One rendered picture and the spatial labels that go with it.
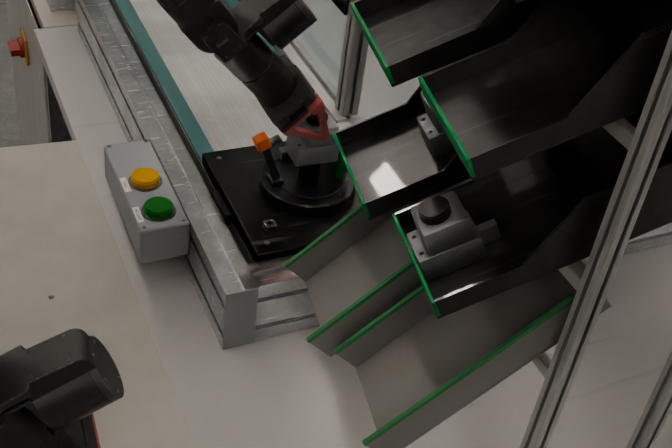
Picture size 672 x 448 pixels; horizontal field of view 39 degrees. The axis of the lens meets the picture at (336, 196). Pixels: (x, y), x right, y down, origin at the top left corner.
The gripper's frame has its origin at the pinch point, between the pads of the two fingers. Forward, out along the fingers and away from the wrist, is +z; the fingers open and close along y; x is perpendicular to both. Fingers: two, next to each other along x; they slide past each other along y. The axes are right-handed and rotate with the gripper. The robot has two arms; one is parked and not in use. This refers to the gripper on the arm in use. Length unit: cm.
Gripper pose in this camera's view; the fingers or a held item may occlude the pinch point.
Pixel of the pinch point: (316, 125)
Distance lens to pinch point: 132.8
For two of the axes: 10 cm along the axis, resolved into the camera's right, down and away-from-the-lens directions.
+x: -7.6, 6.4, 1.2
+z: 5.2, 4.8, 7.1
